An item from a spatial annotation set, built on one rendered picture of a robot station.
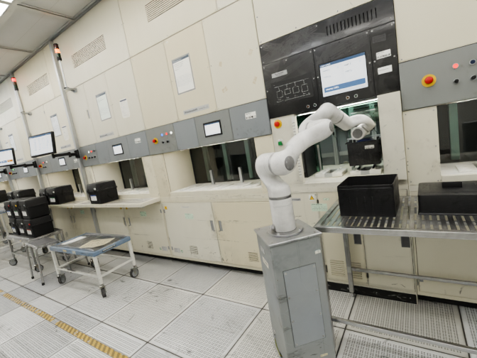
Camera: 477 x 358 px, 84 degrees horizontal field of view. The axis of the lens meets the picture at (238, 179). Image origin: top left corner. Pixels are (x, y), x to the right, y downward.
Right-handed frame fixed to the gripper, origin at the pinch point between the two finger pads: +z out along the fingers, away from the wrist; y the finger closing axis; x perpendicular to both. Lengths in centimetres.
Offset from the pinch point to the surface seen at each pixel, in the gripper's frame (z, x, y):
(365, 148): -10.6, -12.2, 1.8
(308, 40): -30, 68, -25
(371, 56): -31, 46, 12
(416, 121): -32.2, 1.9, 32.6
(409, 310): -40, -119, 21
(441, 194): -72, -33, 39
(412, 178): -32, -32, 29
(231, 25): -28, 98, -84
